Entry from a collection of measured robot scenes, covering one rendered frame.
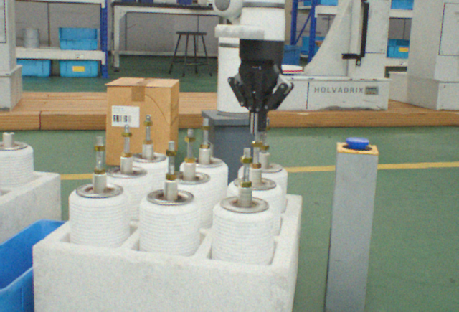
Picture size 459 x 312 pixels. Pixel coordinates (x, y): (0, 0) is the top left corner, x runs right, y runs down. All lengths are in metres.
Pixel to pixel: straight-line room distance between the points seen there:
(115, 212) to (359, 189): 0.42
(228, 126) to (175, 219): 0.55
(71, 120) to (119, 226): 1.89
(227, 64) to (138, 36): 7.85
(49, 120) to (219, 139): 1.52
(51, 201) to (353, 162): 0.66
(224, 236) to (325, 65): 2.51
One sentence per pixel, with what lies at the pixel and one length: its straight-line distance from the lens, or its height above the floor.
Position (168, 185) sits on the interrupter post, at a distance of 0.84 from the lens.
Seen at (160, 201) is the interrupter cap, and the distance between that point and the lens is 0.83.
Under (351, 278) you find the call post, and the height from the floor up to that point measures 0.08.
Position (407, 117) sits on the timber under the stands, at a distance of 3.28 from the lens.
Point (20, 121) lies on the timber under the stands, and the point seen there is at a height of 0.04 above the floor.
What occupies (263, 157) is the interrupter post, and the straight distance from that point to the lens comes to 1.05.
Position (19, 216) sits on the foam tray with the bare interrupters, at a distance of 1.16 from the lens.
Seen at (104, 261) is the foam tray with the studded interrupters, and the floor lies 0.17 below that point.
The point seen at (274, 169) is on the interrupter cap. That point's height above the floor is 0.25.
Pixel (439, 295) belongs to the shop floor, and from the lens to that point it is 1.23.
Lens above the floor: 0.52
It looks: 11 degrees down
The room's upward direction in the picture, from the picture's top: 2 degrees clockwise
